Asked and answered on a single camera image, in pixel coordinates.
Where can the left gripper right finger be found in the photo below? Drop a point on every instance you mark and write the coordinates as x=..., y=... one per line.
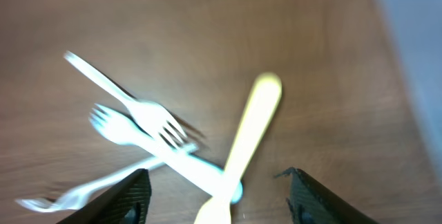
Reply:
x=310, y=202

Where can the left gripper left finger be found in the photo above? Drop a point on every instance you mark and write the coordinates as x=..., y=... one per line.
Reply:
x=127, y=202

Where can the white fork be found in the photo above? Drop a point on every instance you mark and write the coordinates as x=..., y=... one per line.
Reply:
x=78, y=197

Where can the light blue plastic fork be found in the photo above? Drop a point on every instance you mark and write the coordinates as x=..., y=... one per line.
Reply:
x=119, y=129

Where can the white fork handle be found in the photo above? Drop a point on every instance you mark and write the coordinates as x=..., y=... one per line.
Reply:
x=150, y=116

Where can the yellow plastic fork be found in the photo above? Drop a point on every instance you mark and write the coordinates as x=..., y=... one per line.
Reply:
x=259, y=110

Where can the left clear plastic container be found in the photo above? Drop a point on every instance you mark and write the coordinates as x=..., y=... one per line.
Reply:
x=415, y=26

